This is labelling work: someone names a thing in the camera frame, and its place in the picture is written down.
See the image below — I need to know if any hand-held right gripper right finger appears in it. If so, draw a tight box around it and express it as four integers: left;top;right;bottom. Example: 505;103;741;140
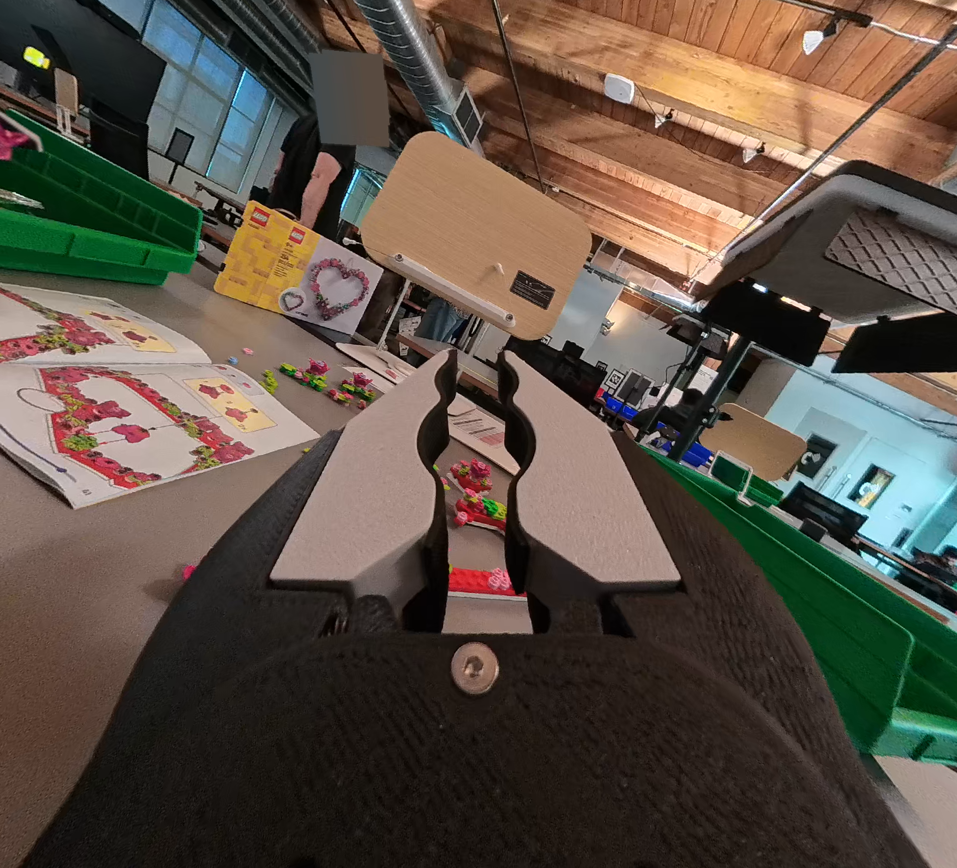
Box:
495;348;683;635

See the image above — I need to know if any wooden tilting stand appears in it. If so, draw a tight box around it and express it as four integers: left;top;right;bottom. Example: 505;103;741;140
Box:
360;130;593;353
699;403;808;482

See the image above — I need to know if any open lego instruction booklet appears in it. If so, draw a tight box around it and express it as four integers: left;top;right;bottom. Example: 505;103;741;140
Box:
0;281;321;510

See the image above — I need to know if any yellow lego box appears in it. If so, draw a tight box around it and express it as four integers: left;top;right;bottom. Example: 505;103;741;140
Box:
213;200;384;323

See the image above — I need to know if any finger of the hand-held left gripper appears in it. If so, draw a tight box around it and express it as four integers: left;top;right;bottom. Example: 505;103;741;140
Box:
0;109;44;153

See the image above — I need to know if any green plastic bin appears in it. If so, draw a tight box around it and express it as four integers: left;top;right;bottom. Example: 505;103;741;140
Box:
0;109;204;286
641;443;957;766

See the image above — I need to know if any red lego heart frame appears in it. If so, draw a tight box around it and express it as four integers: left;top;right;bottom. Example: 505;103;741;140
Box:
449;565;526;598

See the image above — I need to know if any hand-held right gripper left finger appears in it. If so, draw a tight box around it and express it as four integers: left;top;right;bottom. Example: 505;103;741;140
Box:
269;348;460;634

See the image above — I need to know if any white printed paper sheet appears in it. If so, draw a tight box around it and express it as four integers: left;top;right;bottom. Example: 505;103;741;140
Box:
447;396;523;474

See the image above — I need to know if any large dark screen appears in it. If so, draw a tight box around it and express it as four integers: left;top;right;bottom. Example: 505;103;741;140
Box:
0;0;167;122

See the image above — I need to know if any grey overhead panel on pole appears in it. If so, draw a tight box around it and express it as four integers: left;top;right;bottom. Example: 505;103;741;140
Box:
691;160;957;461

